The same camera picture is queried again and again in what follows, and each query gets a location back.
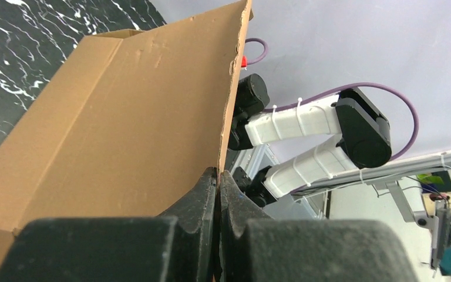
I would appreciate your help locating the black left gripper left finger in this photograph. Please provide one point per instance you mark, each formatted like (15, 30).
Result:
(176, 245)

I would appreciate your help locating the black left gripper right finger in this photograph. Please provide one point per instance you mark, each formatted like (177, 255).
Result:
(257, 247)

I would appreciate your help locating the brown cardboard box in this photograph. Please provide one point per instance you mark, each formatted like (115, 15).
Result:
(127, 124)

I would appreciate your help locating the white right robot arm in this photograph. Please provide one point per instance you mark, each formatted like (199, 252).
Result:
(353, 134)

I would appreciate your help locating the grey metal stand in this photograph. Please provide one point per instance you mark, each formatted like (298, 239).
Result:
(437, 221)

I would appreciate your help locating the black front mounting rail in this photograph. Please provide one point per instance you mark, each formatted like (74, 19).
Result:
(250, 160)

